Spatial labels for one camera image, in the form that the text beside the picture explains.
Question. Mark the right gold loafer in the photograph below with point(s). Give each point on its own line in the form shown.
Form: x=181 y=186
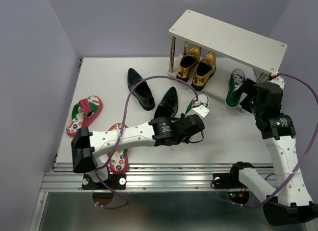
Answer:
x=206 y=69

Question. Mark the left gold loafer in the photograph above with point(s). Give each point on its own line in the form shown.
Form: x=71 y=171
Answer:
x=188 y=62

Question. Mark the black loafer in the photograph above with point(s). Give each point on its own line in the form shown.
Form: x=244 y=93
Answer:
x=142 y=91
x=168 y=106

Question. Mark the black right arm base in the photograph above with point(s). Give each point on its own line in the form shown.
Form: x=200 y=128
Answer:
x=230 y=180

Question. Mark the gold loafer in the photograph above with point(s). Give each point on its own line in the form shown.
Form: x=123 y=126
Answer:
x=206 y=69
x=188 y=62

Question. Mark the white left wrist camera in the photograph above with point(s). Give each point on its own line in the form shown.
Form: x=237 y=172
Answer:
x=200 y=110

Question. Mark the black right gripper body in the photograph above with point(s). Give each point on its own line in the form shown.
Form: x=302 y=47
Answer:
x=251 y=88

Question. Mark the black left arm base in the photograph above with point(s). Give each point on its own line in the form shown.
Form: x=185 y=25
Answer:
x=114 y=181

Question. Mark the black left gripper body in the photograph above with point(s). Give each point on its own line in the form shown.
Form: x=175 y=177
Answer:
x=180 y=139

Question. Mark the white two-tier shoe shelf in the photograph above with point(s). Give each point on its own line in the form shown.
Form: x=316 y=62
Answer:
x=236 y=48

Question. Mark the pink flip-flop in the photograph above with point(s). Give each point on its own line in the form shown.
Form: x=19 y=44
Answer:
x=119 y=162
x=84 y=113

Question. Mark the pink flip-flop left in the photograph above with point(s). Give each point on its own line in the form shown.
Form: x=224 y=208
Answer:
x=84 y=113

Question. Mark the green sneaker with laces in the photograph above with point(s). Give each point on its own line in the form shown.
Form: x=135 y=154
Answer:
x=236 y=79

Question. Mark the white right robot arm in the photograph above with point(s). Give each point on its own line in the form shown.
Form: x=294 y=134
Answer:
x=290 y=202

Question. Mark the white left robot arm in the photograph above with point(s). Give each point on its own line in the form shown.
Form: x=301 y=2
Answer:
x=88 y=147

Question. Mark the aluminium rail frame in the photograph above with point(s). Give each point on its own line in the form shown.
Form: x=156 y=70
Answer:
x=163 y=197

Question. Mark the pink flip-flop front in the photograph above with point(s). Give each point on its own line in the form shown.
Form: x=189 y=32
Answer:
x=119 y=162

